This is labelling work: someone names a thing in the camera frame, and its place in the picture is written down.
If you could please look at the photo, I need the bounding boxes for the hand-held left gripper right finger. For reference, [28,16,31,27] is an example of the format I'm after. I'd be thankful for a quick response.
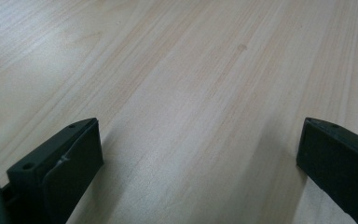
[296,117,358,224]

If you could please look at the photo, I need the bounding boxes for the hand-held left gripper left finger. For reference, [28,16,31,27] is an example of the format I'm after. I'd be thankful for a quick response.
[0,117,104,224]

